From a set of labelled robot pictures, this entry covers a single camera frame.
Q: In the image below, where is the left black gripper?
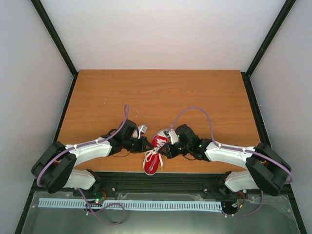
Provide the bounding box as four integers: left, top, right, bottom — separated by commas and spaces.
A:
123, 136, 154, 154

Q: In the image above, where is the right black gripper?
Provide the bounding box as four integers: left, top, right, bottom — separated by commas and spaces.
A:
159, 141, 192, 158

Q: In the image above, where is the white shoelace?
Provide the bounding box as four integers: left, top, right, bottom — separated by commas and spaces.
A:
144, 138, 169, 172

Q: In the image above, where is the red canvas sneaker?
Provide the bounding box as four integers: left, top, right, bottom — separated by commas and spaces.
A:
142, 129, 171, 176

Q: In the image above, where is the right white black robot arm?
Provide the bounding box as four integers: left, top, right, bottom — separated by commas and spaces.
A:
158, 124, 291, 196

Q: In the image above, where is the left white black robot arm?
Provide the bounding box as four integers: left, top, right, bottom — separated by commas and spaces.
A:
31, 119, 153, 196

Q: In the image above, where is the small circuit board with led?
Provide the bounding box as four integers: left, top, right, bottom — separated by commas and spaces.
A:
94, 188, 107, 204

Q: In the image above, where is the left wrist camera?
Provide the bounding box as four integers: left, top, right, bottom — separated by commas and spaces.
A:
132, 125, 147, 139

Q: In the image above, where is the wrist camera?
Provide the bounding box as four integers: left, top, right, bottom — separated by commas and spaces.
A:
164, 128, 179, 145
132, 125, 147, 139

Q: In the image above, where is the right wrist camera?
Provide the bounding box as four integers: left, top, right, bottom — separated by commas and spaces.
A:
164, 128, 179, 145

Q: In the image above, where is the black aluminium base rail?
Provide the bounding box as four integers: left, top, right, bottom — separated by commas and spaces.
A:
83, 172, 238, 200

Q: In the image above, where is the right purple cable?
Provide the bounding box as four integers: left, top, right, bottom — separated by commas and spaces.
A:
168, 106, 294, 217

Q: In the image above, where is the right black frame post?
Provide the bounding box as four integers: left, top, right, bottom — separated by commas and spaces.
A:
245, 0, 297, 76

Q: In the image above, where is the black frame post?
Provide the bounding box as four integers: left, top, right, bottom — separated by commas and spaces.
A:
30, 0, 79, 77
245, 0, 297, 76

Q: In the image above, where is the light blue slotted cable duct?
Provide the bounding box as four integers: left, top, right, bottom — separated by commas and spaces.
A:
38, 198, 222, 213

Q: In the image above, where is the left black frame post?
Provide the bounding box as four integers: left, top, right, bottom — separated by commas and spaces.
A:
30, 0, 79, 77

